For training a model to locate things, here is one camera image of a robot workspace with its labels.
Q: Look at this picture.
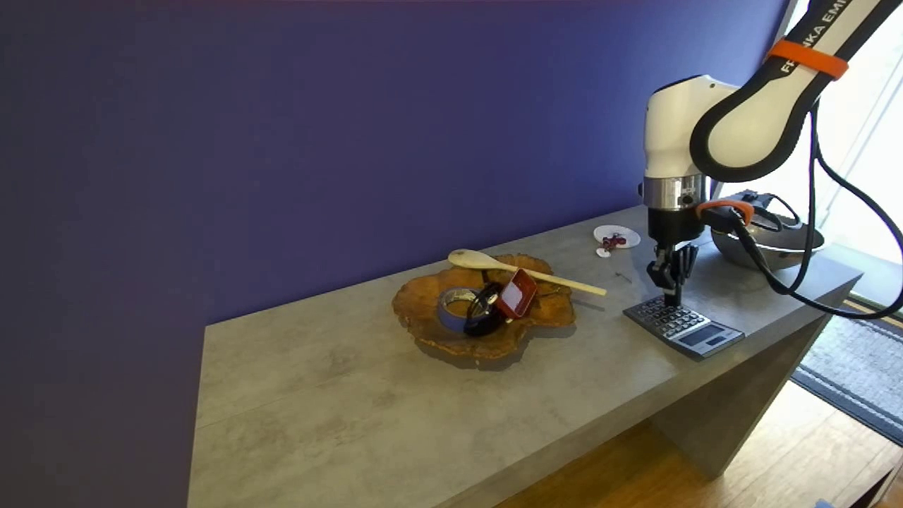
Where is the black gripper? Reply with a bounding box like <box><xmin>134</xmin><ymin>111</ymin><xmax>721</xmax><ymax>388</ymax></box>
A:
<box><xmin>645</xmin><ymin>206</ymin><xmax>705</xmax><ymax>308</ymax></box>

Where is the dark rectangular remote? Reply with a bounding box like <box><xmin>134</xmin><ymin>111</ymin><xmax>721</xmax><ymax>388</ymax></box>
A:
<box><xmin>619</xmin><ymin>293</ymin><xmax>746</xmax><ymax>363</ymax></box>

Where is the small white plate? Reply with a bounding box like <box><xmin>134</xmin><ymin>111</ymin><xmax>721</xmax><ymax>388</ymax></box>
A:
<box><xmin>590</xmin><ymin>223</ymin><xmax>643</xmax><ymax>255</ymax></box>

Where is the metal bowl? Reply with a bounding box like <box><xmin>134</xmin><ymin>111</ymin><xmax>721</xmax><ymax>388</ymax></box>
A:
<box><xmin>707</xmin><ymin>190</ymin><xmax>827</xmax><ymax>274</ymax></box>

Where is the red and white box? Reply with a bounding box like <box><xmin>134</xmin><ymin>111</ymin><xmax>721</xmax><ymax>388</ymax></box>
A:
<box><xmin>494</xmin><ymin>269</ymin><xmax>542</xmax><ymax>323</ymax></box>

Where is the small black object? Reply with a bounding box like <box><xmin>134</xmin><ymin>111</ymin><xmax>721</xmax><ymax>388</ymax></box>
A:
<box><xmin>461</xmin><ymin>279</ymin><xmax>511</xmax><ymax>339</ymax></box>

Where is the wooden spoon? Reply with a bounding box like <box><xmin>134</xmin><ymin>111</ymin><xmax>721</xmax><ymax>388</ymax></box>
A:
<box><xmin>444</xmin><ymin>247</ymin><xmax>610</xmax><ymax>299</ymax></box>

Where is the dark grey floor mat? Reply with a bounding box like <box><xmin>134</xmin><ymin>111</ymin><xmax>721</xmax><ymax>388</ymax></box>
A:
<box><xmin>789</xmin><ymin>271</ymin><xmax>903</xmax><ymax>450</ymax></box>

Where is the wooden slab tray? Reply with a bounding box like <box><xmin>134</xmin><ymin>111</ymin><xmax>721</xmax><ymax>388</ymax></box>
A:
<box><xmin>388</xmin><ymin>251</ymin><xmax>577</xmax><ymax>374</ymax></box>

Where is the grey concrete-look cabinet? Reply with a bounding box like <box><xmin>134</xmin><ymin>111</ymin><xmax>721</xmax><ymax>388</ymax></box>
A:
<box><xmin>183</xmin><ymin>202</ymin><xmax>866</xmax><ymax>508</ymax></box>

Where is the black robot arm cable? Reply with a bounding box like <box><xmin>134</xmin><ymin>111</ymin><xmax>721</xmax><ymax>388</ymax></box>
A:
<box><xmin>700</xmin><ymin>93</ymin><xmax>903</xmax><ymax>323</ymax></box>

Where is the orange cable strap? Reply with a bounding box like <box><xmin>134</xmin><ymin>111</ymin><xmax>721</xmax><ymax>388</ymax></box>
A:
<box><xmin>768</xmin><ymin>37</ymin><xmax>851</xmax><ymax>83</ymax></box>

